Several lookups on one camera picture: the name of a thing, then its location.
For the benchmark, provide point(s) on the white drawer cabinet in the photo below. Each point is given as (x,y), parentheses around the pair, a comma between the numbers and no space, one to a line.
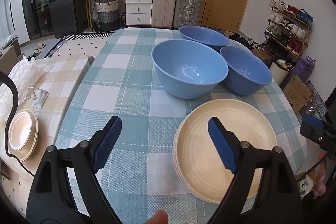
(138,12)

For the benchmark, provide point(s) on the woven laundry basket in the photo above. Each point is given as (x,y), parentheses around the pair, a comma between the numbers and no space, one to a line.
(108,12)

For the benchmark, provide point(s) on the cardboard box on floor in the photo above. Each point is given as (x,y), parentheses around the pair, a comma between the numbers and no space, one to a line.
(297,94)

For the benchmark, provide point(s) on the large blue bowl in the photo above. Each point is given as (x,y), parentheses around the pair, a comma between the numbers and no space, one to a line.
(188,69)

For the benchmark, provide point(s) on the shoe rack with shoes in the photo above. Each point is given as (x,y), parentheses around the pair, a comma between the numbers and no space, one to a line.
(288,30)

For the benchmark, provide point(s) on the person's left hand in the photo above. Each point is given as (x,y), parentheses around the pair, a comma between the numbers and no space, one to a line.
(160,217)

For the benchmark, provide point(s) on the dotted cream rug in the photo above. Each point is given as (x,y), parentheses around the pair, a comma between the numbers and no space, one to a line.
(89,44)

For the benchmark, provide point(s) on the beige plaid tablecloth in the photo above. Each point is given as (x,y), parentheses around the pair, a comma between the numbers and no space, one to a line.
(61,82)

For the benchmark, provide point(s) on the silver suitcase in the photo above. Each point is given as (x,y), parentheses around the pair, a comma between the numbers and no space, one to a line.
(186,13)

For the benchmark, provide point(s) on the white trash bin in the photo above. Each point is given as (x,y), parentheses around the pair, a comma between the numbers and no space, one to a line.
(279,70)

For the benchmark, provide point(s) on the person's right hand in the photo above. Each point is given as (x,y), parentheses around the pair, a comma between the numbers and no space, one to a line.
(320,188)

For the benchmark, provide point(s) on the purple bag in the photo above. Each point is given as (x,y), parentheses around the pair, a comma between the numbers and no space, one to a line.
(303,69)

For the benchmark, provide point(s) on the metal phone stand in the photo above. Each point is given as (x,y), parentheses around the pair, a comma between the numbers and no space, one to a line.
(38,96)

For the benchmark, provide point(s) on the blue bowl back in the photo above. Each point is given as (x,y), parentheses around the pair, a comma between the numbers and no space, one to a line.
(209,37)

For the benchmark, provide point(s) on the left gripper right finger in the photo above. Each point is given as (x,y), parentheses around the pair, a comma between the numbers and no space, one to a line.
(277,199)

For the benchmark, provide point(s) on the white suitcase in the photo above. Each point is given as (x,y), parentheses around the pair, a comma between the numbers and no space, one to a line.
(162,13)

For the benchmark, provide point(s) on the stack of cream bowls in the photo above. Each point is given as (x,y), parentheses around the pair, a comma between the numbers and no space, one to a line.
(23,134)

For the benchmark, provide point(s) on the white bubble wrap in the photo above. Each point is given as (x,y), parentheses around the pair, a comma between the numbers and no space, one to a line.
(25,73)

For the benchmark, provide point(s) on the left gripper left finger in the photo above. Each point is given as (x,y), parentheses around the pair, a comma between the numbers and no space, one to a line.
(51,199)

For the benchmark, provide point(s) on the cream plate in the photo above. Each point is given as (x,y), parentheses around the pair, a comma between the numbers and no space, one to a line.
(203,148)

